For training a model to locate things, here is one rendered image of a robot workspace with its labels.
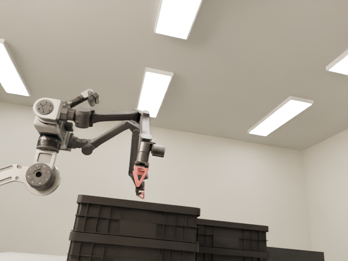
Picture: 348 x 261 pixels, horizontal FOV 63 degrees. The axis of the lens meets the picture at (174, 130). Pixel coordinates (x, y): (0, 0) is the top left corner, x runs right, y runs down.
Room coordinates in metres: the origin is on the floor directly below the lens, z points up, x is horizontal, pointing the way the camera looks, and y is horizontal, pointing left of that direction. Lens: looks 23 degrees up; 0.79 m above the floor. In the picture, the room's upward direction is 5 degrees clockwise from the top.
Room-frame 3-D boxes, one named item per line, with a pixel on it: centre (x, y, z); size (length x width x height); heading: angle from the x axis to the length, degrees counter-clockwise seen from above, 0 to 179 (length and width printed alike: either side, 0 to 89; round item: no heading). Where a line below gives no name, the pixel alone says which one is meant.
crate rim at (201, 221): (1.44, -0.24, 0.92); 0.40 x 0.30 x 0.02; 99
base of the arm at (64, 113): (1.46, 0.61, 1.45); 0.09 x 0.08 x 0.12; 11
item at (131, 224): (1.08, 0.11, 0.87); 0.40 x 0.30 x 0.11; 99
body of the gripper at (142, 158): (1.31, 0.14, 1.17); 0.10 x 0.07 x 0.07; 9
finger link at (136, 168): (1.29, 0.14, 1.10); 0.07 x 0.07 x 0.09; 9
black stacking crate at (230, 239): (1.44, -0.24, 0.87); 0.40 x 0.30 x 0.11; 99
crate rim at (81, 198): (1.08, 0.11, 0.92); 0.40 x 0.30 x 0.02; 99
